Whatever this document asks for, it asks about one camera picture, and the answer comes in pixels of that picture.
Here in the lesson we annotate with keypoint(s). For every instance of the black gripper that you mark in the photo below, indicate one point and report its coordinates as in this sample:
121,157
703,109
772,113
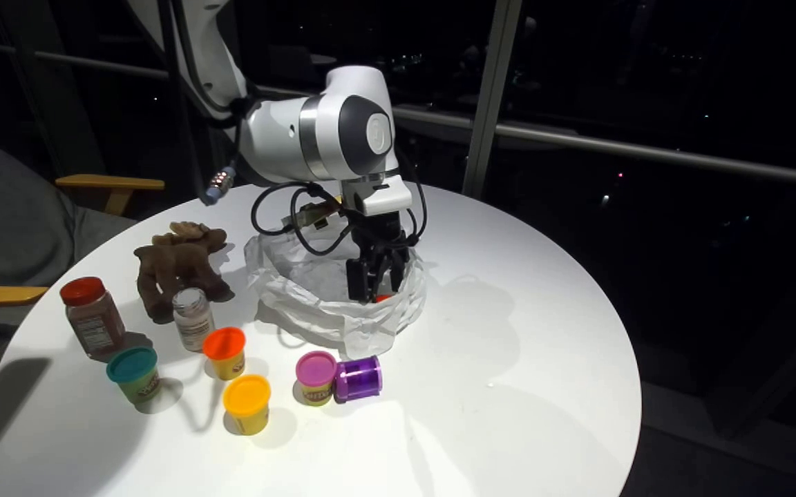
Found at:
380,236

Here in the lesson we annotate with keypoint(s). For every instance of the purple dough tub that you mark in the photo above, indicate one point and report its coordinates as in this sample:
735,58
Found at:
356,376

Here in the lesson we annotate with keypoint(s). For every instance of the dough tub with pink lid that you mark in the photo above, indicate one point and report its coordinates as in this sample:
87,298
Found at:
315,374

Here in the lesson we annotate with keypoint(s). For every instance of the dough tub with orange lid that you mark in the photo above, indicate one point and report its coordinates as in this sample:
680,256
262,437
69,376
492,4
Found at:
224,347

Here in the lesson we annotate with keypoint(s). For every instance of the dough tub with yellow lid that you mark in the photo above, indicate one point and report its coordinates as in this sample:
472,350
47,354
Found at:
246,400

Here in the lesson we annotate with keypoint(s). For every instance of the small bottle with white cap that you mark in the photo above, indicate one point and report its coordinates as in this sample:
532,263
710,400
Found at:
191,318

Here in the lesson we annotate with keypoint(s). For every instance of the brown plush moose toy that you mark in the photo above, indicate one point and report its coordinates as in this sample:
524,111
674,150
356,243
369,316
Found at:
180,266

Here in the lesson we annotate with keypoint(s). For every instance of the dough tub with teal lid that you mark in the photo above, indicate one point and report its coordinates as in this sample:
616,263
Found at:
134,374

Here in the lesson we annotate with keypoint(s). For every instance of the spice jar with red lid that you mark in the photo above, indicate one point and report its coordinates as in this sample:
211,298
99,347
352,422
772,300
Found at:
95,318

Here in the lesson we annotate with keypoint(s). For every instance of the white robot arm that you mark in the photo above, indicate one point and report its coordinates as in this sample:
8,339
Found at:
323,118

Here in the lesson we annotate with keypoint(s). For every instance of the translucent white plastic bag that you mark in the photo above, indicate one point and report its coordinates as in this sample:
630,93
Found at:
323,306

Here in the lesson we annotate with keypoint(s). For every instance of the grey horizontal window railing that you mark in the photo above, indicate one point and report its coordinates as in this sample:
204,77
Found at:
601,142

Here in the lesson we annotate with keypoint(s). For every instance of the grey upholstered armchair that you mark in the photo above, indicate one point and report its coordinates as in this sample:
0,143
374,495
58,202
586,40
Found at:
0,222

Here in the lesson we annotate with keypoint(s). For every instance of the glossy wrist camera box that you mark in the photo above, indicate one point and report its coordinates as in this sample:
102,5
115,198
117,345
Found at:
311,215

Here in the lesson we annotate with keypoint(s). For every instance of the light grey window post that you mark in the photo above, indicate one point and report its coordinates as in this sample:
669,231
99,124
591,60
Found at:
489,92

